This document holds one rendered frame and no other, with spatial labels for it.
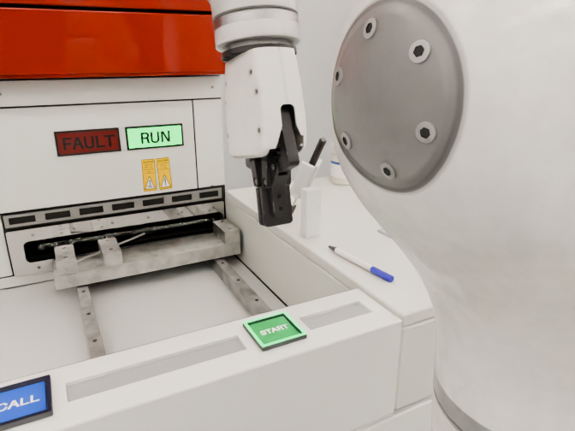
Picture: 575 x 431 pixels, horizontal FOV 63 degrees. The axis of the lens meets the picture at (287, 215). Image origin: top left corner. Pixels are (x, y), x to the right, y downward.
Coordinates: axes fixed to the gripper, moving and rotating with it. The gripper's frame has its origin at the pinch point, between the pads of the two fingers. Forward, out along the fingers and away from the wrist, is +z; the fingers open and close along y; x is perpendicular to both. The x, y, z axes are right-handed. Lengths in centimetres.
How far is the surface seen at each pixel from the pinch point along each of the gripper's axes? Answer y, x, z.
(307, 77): -202, 122, -44
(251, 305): -31.6, 8.0, 21.5
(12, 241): -60, -29, 7
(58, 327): -44, -23, 21
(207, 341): -5.4, -7.4, 14.7
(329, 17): -195, 137, -76
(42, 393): -3.8, -24.0, 14.7
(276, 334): -2.4, -0.2, 15.0
